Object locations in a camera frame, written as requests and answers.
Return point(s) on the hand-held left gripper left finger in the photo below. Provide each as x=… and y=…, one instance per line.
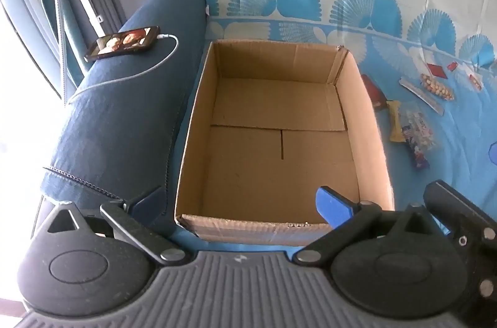
x=145, y=202

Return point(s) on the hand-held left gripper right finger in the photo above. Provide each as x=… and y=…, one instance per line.
x=330, y=203

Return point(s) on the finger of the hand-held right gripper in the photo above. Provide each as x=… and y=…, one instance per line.
x=466, y=219

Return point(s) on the clear candy bag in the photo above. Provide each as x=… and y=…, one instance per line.
x=421, y=128

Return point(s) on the yellow snack bar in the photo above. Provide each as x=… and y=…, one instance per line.
x=395, y=120

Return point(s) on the cardboard box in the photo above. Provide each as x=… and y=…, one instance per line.
x=271, y=110

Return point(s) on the dark red snack packet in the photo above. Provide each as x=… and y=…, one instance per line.
x=372, y=93

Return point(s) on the silver stick packet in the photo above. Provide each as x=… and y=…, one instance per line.
x=421, y=96

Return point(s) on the bag of round snack balls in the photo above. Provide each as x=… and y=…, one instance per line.
x=438, y=89

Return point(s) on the red and white candy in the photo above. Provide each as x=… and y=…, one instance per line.
x=475, y=79

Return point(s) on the red stick packet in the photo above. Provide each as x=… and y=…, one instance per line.
x=435, y=70

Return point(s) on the blue fan-print sheet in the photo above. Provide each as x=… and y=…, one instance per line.
x=446, y=157

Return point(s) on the dark blue sofa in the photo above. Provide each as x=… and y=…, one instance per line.
x=116, y=110

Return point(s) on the tiny red candy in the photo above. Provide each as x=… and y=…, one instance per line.
x=452, y=66

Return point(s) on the black smartphone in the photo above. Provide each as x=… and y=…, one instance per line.
x=120, y=42

